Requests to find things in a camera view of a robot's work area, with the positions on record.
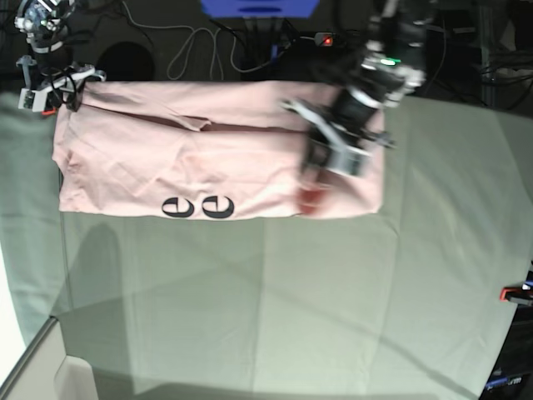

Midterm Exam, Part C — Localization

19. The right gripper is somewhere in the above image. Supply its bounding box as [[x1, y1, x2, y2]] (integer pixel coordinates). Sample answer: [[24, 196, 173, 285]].
[[16, 56, 107, 112]]

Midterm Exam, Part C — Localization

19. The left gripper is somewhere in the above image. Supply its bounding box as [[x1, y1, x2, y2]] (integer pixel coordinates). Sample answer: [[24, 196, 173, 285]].
[[281, 100, 395, 183]]

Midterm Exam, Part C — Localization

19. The pink t-shirt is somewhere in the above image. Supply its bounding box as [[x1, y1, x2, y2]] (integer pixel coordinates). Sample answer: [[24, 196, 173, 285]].
[[52, 81, 385, 221]]

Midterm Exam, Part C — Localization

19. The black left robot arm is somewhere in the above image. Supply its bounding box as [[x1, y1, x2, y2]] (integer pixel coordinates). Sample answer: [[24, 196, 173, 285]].
[[281, 1, 436, 182]]

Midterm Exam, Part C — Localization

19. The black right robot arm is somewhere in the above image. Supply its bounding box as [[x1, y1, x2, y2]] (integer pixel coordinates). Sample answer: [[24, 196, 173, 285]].
[[14, 1, 107, 115]]

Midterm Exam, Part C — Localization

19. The black round stool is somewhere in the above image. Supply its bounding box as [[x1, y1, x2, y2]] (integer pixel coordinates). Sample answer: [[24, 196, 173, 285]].
[[96, 42, 155, 82]]

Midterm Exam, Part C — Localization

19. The black power strip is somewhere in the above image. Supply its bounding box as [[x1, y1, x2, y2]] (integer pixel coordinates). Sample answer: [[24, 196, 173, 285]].
[[313, 32, 336, 48]]

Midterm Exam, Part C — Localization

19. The blue box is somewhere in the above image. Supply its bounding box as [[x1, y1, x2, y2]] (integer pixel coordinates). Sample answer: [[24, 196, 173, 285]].
[[201, 0, 320, 18]]

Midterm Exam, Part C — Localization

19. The green table cloth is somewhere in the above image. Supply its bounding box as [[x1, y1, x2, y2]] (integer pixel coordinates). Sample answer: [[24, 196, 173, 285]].
[[1, 93, 532, 399]]

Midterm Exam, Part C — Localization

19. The orange clamp right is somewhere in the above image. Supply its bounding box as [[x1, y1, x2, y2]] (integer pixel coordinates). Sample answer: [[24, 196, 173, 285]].
[[500, 284, 532, 307]]

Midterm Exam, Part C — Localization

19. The white bin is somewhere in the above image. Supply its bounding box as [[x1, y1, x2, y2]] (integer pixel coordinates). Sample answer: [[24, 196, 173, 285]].
[[1, 317, 98, 400]]

